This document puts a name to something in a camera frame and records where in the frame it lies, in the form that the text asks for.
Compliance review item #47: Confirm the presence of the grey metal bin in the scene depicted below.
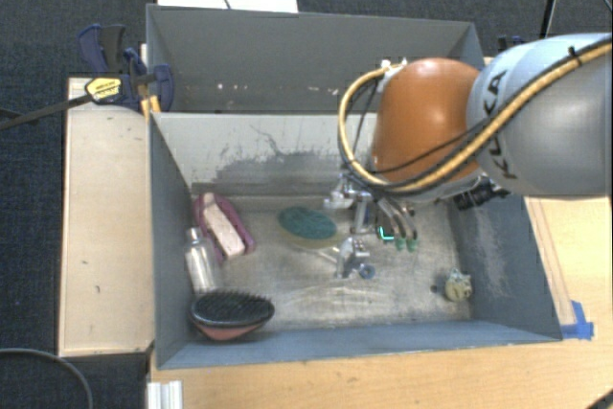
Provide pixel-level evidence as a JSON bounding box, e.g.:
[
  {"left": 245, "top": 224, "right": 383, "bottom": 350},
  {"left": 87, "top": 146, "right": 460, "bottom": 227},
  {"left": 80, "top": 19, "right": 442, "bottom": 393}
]
[{"left": 145, "top": 3, "right": 564, "bottom": 371}]

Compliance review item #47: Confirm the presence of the pale wood board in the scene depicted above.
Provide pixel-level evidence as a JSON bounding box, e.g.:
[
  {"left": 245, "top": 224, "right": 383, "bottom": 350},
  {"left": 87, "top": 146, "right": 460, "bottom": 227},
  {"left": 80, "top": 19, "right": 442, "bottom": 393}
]
[{"left": 57, "top": 76, "right": 157, "bottom": 358}]

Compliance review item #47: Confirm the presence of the clear plastic bottle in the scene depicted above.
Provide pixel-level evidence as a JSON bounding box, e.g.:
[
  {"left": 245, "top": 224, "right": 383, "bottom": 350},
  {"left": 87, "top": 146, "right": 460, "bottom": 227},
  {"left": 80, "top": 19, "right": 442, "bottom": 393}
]
[{"left": 183, "top": 226, "right": 219, "bottom": 296}]

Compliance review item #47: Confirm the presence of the green and yellow oval sponge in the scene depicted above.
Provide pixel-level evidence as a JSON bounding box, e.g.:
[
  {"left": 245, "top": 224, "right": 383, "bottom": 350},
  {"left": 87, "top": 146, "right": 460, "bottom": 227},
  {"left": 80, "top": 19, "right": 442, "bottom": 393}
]
[{"left": 277, "top": 205, "right": 339, "bottom": 252}]

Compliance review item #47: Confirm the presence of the black cylinder on white bracket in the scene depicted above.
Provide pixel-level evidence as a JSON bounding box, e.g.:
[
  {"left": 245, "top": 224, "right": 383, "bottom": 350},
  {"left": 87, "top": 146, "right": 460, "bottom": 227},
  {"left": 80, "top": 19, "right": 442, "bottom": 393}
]
[{"left": 452, "top": 176, "right": 511, "bottom": 213}]

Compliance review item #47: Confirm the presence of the small cream toy animal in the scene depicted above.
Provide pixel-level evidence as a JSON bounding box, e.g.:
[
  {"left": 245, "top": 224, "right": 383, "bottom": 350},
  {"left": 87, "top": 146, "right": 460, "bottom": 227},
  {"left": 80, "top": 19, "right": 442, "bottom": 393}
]
[{"left": 443, "top": 267, "right": 473, "bottom": 303}]

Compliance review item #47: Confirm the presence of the black and pink hairbrush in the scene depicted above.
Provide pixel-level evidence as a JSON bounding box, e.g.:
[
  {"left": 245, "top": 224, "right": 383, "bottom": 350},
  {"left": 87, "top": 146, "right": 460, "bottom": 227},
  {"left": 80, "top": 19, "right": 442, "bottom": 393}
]
[{"left": 188, "top": 290, "right": 277, "bottom": 343}]

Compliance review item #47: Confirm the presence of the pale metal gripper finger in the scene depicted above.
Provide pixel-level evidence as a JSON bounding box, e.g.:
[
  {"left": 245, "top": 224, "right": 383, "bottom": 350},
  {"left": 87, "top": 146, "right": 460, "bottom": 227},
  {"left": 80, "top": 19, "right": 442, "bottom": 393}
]
[
  {"left": 323, "top": 185, "right": 359, "bottom": 213},
  {"left": 333, "top": 236, "right": 372, "bottom": 281}
]

